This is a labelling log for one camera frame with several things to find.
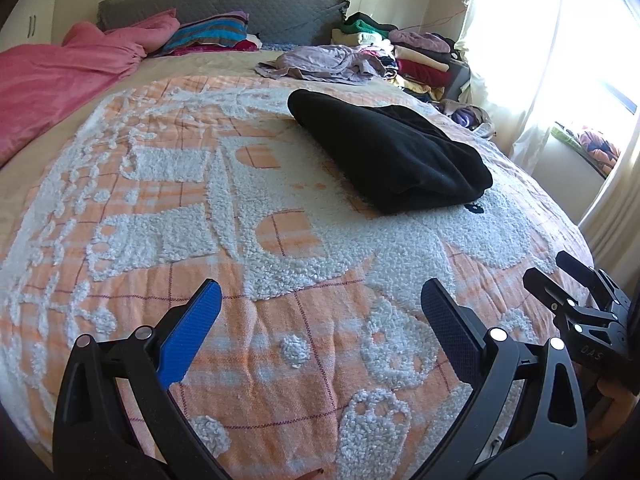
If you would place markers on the colourful clothes on sill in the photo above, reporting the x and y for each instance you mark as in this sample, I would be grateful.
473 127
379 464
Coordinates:
595 145

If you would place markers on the beige bed sheet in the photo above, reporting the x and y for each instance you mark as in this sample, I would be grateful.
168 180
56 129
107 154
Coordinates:
215 64

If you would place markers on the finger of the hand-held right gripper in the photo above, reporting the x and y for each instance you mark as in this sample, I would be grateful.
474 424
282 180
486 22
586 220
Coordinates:
550 292
580 270

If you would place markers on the striped pillow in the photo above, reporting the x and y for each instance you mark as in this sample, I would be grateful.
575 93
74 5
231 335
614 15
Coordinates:
210 35

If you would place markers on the orange white patterned blanket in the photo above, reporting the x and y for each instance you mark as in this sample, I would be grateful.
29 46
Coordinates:
200 210

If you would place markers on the pink duvet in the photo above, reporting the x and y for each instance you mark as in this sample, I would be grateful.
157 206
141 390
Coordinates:
60 75

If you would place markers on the cream curtain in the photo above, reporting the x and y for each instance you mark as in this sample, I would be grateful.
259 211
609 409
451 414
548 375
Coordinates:
525 60

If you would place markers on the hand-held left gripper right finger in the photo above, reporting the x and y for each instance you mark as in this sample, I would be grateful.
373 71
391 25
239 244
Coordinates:
450 330

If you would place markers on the person's right hand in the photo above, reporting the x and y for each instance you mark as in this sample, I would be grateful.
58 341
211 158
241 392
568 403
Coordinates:
612 410

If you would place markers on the white wardrobe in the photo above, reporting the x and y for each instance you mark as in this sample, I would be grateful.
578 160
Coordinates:
30 5

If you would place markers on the bag of clothes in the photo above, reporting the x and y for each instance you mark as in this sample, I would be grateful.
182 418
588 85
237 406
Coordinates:
465 115

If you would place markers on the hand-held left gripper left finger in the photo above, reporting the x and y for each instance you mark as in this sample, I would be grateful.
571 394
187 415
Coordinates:
192 332

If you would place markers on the pile of folded clothes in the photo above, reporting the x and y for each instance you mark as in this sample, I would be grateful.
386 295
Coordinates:
415 57

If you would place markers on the black sweater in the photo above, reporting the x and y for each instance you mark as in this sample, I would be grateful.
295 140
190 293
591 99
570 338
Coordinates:
390 155

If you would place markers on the crumpled lilac garment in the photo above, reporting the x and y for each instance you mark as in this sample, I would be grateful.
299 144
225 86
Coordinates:
325 62

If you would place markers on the grey padded headboard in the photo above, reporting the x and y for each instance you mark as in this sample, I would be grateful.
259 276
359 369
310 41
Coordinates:
225 10

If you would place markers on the grey chair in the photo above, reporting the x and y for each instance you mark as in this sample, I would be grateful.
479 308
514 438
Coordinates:
457 80

